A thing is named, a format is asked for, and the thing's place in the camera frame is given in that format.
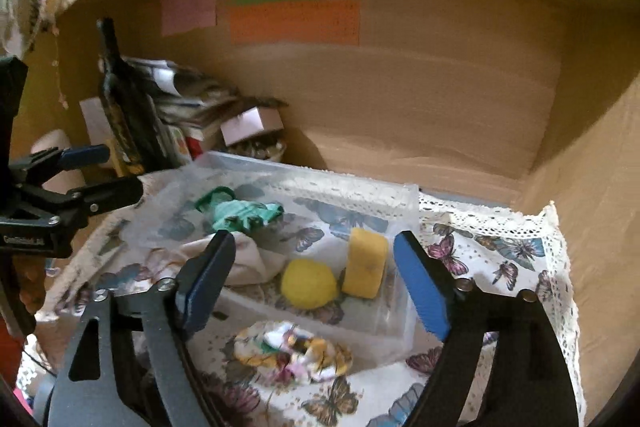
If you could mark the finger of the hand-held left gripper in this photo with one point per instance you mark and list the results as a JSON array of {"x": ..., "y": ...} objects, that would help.
[
  {"x": 112, "y": 194},
  {"x": 85, "y": 157}
]

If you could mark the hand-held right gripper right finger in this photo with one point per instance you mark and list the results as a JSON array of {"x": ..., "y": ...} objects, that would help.
[{"x": 422, "y": 289}]

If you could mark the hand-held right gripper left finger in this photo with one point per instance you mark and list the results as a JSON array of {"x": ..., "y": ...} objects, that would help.
[{"x": 201, "y": 294}]

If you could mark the beige cloth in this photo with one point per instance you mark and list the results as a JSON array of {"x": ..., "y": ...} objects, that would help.
[{"x": 250, "y": 264}]

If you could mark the yellow sponge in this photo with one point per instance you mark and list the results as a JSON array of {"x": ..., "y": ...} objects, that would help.
[{"x": 365, "y": 264}]

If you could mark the green cloth glove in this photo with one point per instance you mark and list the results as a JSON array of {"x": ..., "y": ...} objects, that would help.
[{"x": 240, "y": 213}]

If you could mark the yellow soft ball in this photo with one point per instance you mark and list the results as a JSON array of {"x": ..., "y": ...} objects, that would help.
[{"x": 308, "y": 284}]

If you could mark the floral fabric scrunchie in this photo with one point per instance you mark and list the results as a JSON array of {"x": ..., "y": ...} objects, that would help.
[{"x": 295, "y": 352}]

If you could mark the clear plastic container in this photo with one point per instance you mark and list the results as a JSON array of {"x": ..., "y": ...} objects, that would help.
[{"x": 320, "y": 207}]

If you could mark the white paper sheet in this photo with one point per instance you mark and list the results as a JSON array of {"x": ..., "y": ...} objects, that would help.
[{"x": 92, "y": 122}]

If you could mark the black flat board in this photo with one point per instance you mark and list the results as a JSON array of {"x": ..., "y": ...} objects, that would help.
[{"x": 127, "y": 107}]

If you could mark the butterfly print lace tablecloth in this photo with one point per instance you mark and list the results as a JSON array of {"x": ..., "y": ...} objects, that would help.
[{"x": 500, "y": 257}]

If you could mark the red and white book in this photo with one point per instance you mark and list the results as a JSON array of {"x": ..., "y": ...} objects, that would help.
[{"x": 197, "y": 144}]

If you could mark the stack of magazines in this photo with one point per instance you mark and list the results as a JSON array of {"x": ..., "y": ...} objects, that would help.
[{"x": 195, "y": 94}]

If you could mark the woven knitted cloth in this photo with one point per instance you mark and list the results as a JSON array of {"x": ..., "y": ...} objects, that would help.
[{"x": 25, "y": 12}]

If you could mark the pink paper note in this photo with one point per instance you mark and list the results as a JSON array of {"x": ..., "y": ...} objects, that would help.
[{"x": 188, "y": 9}]

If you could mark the orange paper note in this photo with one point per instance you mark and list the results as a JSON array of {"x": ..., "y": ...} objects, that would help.
[{"x": 295, "y": 22}]

